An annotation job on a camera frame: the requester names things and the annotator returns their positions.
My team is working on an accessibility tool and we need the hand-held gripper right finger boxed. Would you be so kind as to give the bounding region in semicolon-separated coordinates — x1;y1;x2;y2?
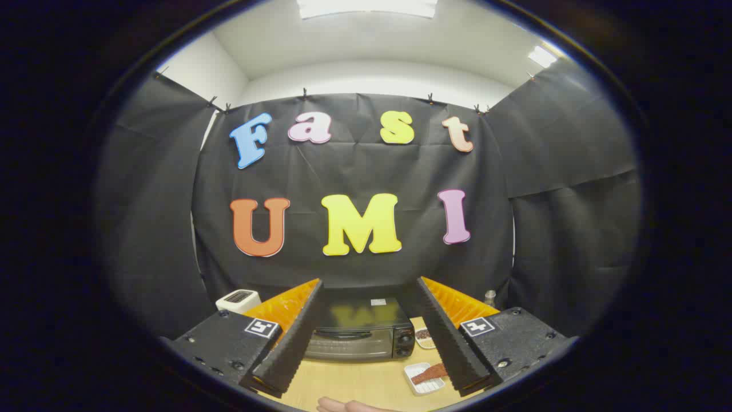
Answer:
415;276;578;398

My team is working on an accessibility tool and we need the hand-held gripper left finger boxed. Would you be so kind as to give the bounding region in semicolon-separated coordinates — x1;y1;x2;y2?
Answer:
162;278;324;399

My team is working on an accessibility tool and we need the red-brown meat slice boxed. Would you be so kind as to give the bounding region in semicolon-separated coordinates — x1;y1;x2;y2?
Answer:
411;363;448;385

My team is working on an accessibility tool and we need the black toaster oven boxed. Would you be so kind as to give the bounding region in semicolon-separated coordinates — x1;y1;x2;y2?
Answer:
303;296;416;361

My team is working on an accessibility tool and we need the white pop-up toaster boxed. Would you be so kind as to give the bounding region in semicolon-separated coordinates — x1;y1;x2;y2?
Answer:
216;290;262;315

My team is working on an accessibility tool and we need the white rectangular tray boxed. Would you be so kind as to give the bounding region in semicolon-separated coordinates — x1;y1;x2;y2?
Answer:
403;362;447;397

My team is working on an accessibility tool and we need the ceiling light panel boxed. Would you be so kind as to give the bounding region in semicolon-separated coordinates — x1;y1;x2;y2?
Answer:
296;0;439;19
527;45;558;69

